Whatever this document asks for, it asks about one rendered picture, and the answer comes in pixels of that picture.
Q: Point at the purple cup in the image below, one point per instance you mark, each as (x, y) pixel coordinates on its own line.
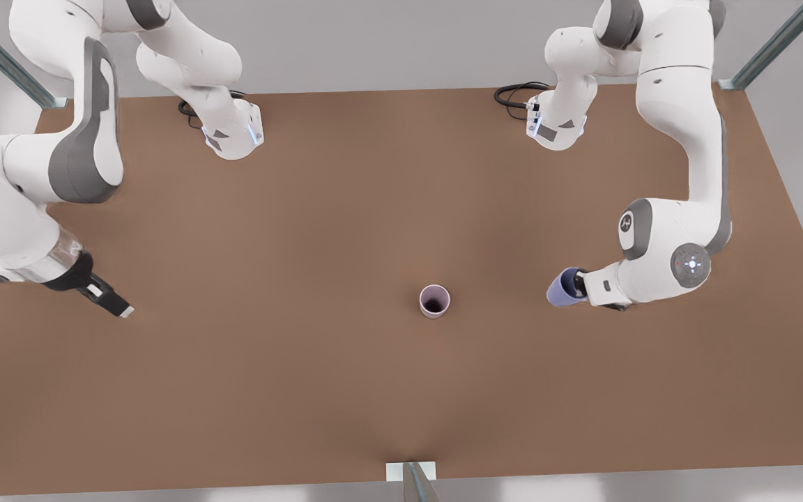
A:
(560, 291)

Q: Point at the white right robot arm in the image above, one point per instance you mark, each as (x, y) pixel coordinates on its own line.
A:
(88, 150)

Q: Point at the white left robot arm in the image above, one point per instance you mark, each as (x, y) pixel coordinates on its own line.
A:
(680, 139)

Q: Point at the pink cup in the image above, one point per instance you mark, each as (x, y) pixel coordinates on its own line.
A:
(435, 302)

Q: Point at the silver frame post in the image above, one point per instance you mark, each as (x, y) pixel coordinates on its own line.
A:
(1, 59)
(415, 482)
(774, 45)

